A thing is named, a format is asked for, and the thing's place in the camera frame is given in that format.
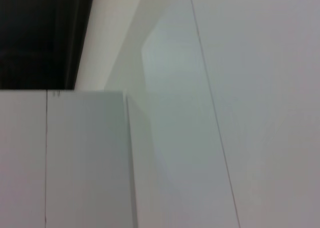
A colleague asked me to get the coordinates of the black panel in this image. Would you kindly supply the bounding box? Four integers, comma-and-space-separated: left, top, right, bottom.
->
0, 0, 96, 91

